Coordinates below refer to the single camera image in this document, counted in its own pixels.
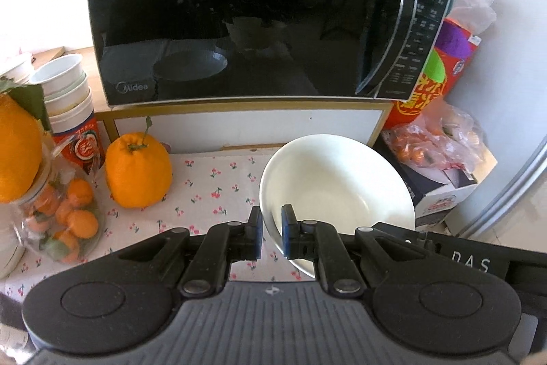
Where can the large orange with leaves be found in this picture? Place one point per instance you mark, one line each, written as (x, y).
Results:
(17, 151)

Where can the dark cardboard box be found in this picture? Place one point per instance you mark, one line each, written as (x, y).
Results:
(444, 198)

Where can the orange with short stem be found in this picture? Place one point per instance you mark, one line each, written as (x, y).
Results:
(136, 172)

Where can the stack of paper cups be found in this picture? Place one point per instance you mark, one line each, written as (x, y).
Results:
(70, 104)

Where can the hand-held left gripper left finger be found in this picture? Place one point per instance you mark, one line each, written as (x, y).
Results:
(256, 234)

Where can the red printed bag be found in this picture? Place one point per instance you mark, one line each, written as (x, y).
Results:
(436, 82)

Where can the glass jar of small oranges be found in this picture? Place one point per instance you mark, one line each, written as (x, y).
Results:
(60, 215)

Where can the large cream bowl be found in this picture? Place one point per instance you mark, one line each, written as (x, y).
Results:
(333, 181)

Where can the plastic bag of small oranges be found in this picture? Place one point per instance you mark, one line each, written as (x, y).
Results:
(431, 142)

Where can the white wood-framed stand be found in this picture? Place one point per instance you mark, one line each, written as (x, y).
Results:
(239, 123)

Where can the black microwave oven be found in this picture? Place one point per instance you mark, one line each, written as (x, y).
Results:
(239, 14)

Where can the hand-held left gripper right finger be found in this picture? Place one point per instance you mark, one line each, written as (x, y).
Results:
(287, 234)

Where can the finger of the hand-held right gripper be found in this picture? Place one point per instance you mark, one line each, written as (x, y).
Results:
(401, 234)

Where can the floral tablecloth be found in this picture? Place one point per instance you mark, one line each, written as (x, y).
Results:
(205, 185)

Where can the white paper cup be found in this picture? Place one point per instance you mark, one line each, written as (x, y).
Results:
(15, 68)

